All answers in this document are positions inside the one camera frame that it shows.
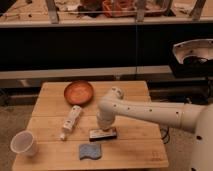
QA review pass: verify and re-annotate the clear plastic cup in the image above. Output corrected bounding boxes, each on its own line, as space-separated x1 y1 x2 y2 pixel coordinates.
10 130 38 157

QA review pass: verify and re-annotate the black whiteboard eraser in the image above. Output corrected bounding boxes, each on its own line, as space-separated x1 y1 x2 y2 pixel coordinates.
89 127 117 142

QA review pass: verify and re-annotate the orange wooden bowl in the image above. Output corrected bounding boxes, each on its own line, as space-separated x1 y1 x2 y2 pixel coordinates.
64 80 94 105

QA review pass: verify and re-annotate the blue wavy sponge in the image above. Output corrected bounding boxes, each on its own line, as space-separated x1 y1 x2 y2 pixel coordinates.
79 143 102 160

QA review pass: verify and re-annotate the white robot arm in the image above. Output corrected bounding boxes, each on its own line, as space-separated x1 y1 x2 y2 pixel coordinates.
97 87 213 171

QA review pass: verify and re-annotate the white tube with cap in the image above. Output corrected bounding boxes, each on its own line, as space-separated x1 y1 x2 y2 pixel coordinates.
60 105 83 141

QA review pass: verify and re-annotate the orange crate in background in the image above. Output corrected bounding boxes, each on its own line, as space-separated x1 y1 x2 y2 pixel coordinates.
102 0 135 17

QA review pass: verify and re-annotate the black cable beside table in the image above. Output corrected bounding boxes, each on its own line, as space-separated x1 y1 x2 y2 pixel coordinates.
160 125 171 145

